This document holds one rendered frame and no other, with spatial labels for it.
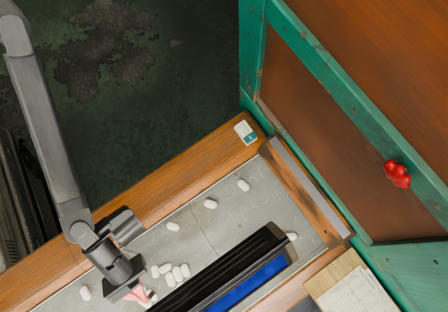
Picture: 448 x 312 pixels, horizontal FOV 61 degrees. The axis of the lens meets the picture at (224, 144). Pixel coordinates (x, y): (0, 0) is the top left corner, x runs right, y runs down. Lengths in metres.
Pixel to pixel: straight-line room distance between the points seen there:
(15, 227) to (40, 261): 0.52
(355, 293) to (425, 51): 0.69
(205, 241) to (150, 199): 0.18
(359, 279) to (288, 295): 0.17
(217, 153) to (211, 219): 0.17
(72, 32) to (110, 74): 0.34
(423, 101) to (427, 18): 0.10
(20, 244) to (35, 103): 0.89
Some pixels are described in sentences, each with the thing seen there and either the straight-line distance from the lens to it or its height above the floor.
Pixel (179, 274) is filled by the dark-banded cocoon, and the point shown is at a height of 0.76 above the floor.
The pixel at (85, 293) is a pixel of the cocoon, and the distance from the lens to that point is 1.05.
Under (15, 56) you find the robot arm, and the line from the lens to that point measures 0.74.
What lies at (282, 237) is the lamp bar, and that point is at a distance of 0.63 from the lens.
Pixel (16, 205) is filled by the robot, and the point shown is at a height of 0.34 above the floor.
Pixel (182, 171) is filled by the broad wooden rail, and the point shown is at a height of 0.76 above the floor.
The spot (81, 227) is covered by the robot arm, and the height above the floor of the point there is 1.01.
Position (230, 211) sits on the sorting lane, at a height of 0.74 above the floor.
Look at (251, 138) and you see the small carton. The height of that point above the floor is 0.79.
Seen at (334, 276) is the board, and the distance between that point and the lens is 0.99.
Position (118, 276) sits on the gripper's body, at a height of 0.91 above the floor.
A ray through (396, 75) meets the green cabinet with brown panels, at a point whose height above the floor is 1.35.
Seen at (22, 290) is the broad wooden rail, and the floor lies 0.76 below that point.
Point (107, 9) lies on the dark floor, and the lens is 2.27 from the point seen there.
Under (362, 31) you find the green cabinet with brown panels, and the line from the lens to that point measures 0.47.
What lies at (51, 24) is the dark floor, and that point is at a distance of 2.33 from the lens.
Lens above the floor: 1.74
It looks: 74 degrees down
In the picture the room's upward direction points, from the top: 9 degrees counter-clockwise
